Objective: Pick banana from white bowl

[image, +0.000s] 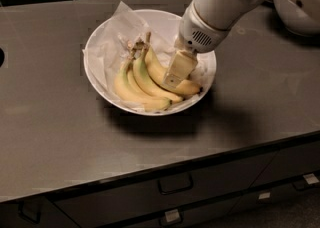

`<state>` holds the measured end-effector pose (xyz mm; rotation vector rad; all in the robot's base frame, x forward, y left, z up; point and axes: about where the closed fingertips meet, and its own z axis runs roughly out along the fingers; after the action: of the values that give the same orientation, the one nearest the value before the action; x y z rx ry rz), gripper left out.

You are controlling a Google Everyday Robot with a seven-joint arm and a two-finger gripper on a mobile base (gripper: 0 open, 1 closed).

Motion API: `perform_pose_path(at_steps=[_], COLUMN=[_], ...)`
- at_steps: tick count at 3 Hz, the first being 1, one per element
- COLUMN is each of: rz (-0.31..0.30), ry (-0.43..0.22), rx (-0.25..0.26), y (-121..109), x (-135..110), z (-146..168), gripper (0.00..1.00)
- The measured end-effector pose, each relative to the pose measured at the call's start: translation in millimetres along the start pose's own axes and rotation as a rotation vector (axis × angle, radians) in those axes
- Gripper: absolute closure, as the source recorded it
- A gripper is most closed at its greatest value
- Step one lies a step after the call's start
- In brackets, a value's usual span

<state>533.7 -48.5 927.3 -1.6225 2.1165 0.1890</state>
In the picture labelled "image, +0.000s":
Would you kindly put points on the white gripper with vent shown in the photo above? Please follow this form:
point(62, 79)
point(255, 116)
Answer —
point(197, 32)

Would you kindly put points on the yellow banana bunch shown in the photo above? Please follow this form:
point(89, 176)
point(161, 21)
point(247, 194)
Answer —
point(139, 80)

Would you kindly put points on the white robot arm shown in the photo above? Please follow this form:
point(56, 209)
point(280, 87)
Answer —
point(206, 23)

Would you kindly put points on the large white bowl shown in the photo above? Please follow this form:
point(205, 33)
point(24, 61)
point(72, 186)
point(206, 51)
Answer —
point(106, 48)

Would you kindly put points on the white crumpled paper liner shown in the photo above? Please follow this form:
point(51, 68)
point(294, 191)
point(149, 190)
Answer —
point(127, 56)

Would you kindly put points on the dark upper drawer front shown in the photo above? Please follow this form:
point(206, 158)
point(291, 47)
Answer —
point(111, 206)

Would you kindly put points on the dark drawer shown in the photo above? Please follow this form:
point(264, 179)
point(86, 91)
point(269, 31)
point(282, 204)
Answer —
point(180, 217)
point(111, 206)
point(291, 162)

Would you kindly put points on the dark right drawer front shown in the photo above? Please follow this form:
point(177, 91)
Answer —
point(291, 162)

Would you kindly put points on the dark lower drawer front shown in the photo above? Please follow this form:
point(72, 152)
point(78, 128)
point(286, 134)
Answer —
point(180, 217)

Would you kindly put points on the dark left cabinet front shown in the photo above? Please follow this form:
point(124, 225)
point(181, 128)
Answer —
point(34, 212)

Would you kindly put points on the black drawer handle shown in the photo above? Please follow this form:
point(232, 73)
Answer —
point(175, 183)

